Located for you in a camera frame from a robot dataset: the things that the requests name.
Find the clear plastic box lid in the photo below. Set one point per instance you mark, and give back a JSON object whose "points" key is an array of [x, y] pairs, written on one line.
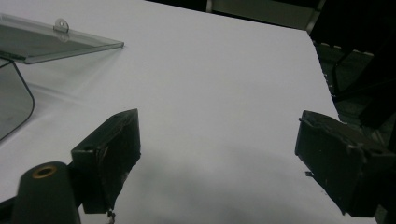
{"points": [[53, 43]]}

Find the clear plastic box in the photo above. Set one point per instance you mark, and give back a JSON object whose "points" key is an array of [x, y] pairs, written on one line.
{"points": [[12, 99]]}

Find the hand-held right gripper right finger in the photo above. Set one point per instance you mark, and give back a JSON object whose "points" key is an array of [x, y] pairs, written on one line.
{"points": [[330, 155]]}

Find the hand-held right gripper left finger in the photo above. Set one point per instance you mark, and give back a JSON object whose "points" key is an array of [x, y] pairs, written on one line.
{"points": [[107, 161]]}

